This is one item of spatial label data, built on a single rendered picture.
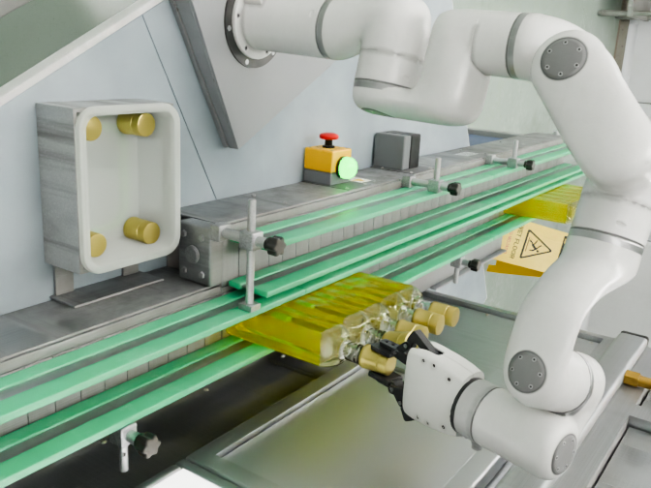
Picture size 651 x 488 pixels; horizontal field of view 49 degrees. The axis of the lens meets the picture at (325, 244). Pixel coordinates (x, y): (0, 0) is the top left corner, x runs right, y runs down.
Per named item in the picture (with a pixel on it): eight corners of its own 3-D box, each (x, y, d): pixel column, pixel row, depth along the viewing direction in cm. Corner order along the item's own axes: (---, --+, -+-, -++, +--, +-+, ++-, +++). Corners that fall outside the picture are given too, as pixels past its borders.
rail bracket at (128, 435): (72, 454, 94) (140, 494, 87) (69, 408, 92) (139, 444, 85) (97, 442, 97) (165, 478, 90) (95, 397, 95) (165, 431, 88)
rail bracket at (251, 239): (207, 300, 109) (271, 320, 102) (208, 193, 104) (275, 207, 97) (221, 295, 111) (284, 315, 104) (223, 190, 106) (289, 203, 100)
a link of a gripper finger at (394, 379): (415, 403, 100) (381, 384, 105) (417, 382, 99) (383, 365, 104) (398, 410, 98) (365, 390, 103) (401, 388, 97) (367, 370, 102)
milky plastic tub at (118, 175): (46, 264, 99) (85, 279, 94) (36, 101, 93) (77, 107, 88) (142, 240, 113) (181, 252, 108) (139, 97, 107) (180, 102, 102)
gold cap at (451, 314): (438, 310, 124) (461, 317, 121) (428, 324, 122) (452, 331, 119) (435, 296, 121) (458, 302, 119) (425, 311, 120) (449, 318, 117)
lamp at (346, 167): (334, 179, 142) (347, 181, 141) (336, 157, 141) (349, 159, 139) (347, 176, 146) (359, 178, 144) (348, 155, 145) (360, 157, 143)
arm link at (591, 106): (520, 223, 93) (480, 194, 81) (569, 70, 94) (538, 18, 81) (650, 254, 84) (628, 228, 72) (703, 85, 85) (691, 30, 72)
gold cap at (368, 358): (356, 371, 102) (384, 380, 99) (358, 348, 101) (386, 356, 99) (370, 362, 105) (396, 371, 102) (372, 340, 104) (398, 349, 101)
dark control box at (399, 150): (370, 166, 167) (402, 170, 163) (373, 132, 165) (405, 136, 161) (387, 162, 174) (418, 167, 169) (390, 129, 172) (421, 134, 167)
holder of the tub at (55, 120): (46, 299, 101) (81, 313, 97) (35, 103, 93) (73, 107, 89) (140, 271, 114) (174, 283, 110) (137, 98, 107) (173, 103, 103)
